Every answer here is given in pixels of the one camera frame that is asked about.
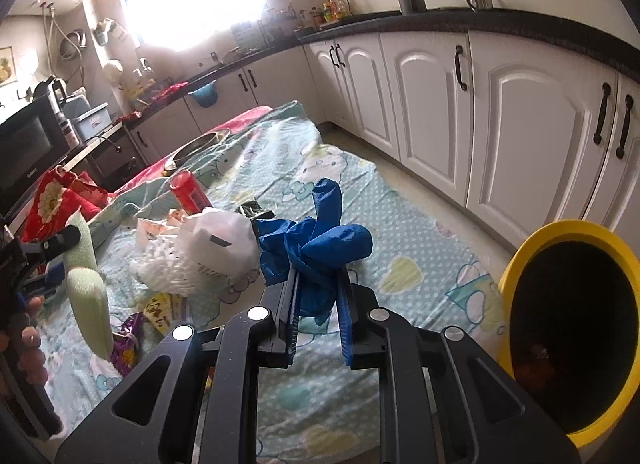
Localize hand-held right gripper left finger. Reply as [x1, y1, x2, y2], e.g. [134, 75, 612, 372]
[55, 271, 302, 464]

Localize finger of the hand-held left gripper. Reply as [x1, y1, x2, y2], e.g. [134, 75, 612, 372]
[22, 268, 67, 297]
[29, 225, 82, 261]

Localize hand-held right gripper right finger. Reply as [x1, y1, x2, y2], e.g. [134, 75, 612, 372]
[336, 271, 582, 464]

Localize light green foam net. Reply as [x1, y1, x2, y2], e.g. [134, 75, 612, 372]
[62, 209, 115, 361]

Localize blue rubber glove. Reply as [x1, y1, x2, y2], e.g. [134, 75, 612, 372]
[257, 176, 375, 325]

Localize purple foil snack wrapper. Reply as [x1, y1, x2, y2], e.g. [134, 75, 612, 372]
[109, 312, 147, 378]

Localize person's left hand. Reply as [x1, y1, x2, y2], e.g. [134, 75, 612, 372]
[0, 294, 48, 385]

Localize red floral cushion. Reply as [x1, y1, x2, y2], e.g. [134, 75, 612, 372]
[21, 166, 110, 245]

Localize black microwave oven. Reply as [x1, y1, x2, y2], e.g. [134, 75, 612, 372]
[0, 92, 72, 212]

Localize pink and white paper wrapper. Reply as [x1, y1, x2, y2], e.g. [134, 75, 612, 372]
[136, 208, 190, 247]

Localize white plastic bag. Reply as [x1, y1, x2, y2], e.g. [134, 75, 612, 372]
[179, 208, 262, 279]

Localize yellow snack wrapper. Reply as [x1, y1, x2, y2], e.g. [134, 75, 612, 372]
[143, 293, 190, 335]

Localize white foam fruit net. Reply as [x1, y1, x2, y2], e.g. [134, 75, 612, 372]
[130, 236, 237, 297]

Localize dark green foil wrapper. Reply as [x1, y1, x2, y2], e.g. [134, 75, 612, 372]
[238, 199, 275, 221]

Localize clear plastic storage box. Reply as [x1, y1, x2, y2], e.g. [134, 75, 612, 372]
[71, 102, 111, 141]

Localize printed cartoon blanket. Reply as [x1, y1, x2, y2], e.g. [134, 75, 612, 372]
[30, 101, 508, 464]

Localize red drink can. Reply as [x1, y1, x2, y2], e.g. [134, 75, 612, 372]
[169, 170, 214, 213]

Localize black electric kettle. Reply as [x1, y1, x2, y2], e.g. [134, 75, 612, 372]
[32, 74, 69, 105]

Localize round metal basin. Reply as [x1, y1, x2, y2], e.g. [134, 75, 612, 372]
[166, 127, 232, 167]

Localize red cloth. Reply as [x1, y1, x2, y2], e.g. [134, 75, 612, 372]
[149, 83, 191, 103]

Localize pink bed sheet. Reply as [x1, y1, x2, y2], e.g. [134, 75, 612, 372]
[112, 104, 273, 195]

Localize blue plastic basin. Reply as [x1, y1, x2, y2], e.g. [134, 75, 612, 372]
[192, 83, 220, 108]

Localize white kitchen cabinets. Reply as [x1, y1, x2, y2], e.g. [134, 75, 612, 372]
[125, 26, 640, 265]

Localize group of condiment bottles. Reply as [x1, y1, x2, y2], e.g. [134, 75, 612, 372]
[299, 0, 352, 25]

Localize black kitchen countertop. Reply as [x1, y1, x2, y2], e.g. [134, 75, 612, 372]
[115, 8, 640, 129]

